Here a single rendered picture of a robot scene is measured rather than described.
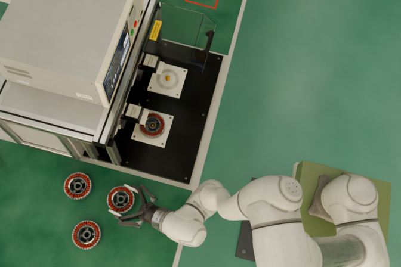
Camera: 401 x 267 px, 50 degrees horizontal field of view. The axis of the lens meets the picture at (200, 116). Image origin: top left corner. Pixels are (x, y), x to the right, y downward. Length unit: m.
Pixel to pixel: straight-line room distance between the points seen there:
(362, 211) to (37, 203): 1.27
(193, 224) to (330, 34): 2.03
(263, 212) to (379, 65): 2.28
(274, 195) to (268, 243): 0.12
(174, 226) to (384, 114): 1.90
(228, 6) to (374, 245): 1.31
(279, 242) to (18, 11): 1.11
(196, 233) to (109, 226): 0.43
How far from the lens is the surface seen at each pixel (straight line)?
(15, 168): 1.99
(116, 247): 1.84
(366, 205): 1.65
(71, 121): 1.59
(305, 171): 1.88
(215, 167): 2.67
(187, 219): 1.61
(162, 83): 1.98
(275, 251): 1.10
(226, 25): 2.19
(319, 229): 1.85
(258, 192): 1.13
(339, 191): 1.66
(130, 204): 1.82
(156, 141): 1.88
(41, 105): 1.64
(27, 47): 1.51
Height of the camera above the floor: 2.58
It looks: 69 degrees down
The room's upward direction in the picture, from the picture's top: 12 degrees clockwise
